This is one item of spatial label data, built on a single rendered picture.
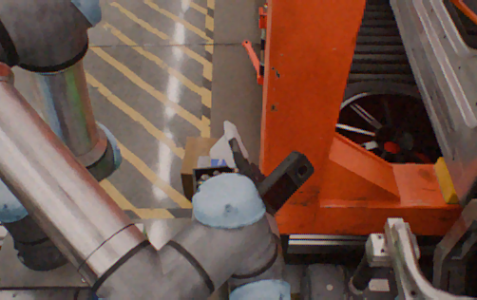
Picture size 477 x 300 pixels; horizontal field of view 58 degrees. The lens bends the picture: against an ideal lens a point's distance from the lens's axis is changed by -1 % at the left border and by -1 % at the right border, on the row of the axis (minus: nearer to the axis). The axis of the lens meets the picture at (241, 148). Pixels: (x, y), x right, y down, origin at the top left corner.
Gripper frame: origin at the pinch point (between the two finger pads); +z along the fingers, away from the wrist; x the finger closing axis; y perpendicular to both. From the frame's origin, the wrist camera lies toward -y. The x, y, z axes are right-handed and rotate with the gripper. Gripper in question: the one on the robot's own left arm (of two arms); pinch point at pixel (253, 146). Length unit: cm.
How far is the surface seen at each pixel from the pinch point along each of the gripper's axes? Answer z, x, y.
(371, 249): -9.7, 27.9, -7.6
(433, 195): 25, 60, -24
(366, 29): 171, 73, -45
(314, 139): 15.6, 15.9, -7.5
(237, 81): 170, 54, 33
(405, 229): -12.0, 24.7, -15.4
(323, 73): 10.2, 0.3, -17.6
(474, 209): -4.7, 37.1, -28.3
